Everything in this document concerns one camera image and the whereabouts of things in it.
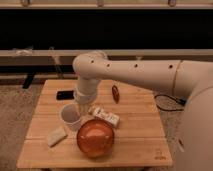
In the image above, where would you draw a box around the black cable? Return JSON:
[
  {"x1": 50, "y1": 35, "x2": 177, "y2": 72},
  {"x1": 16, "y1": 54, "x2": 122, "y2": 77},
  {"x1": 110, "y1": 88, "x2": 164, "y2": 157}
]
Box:
[{"x1": 153, "y1": 93, "x2": 187, "y2": 112}]

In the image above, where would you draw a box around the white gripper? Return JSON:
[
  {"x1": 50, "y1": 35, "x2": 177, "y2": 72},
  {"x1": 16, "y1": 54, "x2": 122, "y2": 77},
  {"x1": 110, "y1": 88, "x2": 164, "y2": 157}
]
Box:
[{"x1": 74, "y1": 88, "x2": 97, "y2": 105}]

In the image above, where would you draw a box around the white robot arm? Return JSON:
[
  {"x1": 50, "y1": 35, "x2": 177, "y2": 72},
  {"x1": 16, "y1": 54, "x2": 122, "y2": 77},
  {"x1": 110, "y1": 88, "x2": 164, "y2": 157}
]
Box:
[{"x1": 73, "y1": 51, "x2": 213, "y2": 171}]

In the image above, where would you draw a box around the black smartphone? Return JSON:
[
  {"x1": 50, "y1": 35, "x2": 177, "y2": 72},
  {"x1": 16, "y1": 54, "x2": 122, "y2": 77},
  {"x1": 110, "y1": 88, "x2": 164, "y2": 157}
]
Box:
[{"x1": 56, "y1": 90, "x2": 74, "y2": 100}]

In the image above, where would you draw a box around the wooden cutting board table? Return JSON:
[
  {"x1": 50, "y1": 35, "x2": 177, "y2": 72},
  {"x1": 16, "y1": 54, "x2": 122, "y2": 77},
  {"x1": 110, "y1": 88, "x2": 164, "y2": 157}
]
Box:
[{"x1": 17, "y1": 80, "x2": 172, "y2": 169}]

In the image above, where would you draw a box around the small red oval object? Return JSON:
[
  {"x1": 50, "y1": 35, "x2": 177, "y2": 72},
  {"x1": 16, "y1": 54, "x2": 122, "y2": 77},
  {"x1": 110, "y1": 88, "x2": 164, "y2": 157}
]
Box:
[{"x1": 112, "y1": 85, "x2": 120, "y2": 103}]

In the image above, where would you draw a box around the orange ceramic bowl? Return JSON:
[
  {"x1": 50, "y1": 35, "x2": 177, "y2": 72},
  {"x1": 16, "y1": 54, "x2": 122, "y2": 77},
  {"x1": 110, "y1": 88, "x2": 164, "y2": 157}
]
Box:
[{"x1": 77, "y1": 119, "x2": 114, "y2": 158}]

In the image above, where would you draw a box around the white ceramic cup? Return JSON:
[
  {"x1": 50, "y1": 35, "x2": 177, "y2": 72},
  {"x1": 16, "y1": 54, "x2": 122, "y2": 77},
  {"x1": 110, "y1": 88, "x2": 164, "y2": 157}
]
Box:
[{"x1": 60, "y1": 104, "x2": 82, "y2": 131}]

